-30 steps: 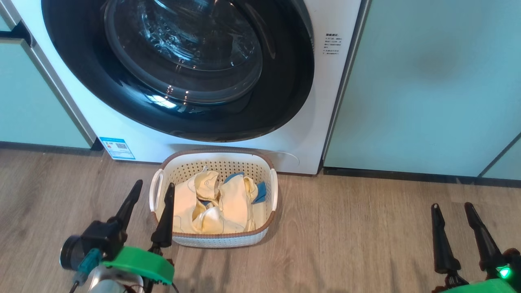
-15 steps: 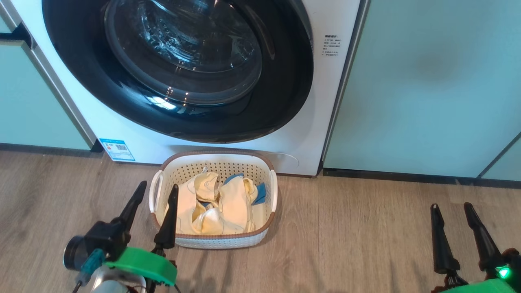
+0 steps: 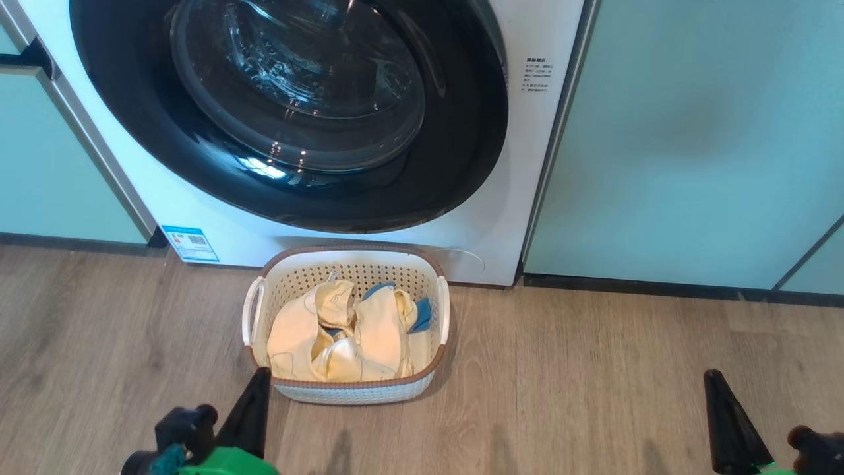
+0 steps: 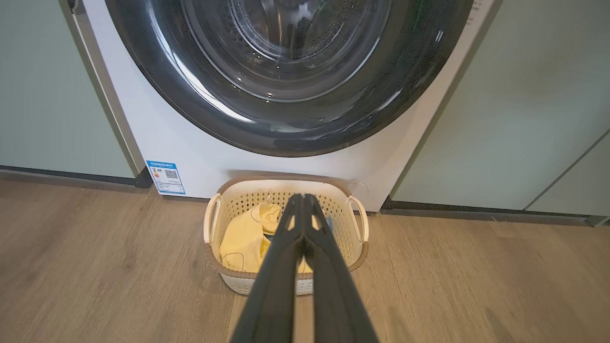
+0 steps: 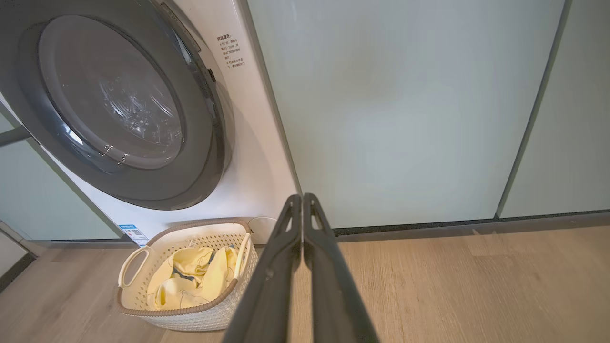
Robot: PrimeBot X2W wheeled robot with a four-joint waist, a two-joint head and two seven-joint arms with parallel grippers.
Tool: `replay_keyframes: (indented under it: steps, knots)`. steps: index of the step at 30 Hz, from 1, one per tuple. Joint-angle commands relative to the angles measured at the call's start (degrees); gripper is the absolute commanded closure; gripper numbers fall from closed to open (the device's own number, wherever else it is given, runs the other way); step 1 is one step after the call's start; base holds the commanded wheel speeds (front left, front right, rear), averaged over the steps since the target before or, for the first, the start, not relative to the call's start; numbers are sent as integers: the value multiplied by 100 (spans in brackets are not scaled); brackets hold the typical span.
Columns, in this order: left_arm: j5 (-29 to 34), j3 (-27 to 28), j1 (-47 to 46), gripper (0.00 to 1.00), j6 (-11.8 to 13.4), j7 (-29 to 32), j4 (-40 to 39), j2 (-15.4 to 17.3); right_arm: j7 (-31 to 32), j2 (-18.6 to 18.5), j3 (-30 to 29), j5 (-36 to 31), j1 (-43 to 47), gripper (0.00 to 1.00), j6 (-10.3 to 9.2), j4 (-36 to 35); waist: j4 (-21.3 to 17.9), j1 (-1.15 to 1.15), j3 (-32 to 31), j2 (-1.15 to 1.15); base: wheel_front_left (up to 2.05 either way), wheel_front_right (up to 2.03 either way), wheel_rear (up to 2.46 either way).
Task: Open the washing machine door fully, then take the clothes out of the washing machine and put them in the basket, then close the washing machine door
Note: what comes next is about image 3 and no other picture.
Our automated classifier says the cream laundry basket brown rim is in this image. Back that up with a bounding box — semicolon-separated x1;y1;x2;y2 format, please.
242;244;452;405

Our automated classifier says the teal connector piece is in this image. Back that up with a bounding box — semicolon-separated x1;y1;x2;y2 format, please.
148;443;187;474

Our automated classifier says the round white filter cover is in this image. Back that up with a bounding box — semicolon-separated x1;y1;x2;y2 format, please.
432;247;486;279

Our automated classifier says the white front-load washing machine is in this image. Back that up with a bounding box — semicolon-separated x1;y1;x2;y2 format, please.
16;0;588;288

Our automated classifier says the round washing machine door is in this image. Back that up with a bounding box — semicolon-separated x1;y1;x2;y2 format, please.
69;0;510;235

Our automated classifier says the cream white garment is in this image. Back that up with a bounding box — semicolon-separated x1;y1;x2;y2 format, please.
267;277;433;383

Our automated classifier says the wide pale green cabinet panel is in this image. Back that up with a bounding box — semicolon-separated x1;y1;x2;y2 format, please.
523;0;844;291

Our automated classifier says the narrow pale green cabinet panel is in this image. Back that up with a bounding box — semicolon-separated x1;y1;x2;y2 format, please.
778;216;844;296

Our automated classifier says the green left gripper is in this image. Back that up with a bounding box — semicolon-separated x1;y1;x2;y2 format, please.
178;367;279;475

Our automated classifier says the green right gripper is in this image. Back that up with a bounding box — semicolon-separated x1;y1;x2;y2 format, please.
704;369;799;475

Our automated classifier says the dark cabinet plinth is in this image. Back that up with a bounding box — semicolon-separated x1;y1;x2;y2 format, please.
0;232;167;257
523;274;844;308

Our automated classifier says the steel washer drum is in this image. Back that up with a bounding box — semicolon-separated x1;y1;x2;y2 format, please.
173;0;426;172

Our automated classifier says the blue energy label sticker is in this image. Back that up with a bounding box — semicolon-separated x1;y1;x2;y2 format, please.
162;225;220;263

